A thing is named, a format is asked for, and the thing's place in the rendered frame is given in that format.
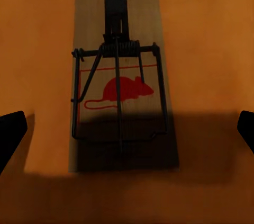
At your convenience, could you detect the mousetrap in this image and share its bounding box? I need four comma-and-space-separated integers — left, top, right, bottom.
68, 0, 179, 173

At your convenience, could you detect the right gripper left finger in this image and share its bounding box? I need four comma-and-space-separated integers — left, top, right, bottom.
0, 111, 28, 175

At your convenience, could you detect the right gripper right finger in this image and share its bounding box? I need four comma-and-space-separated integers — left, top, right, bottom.
237, 110, 254, 153

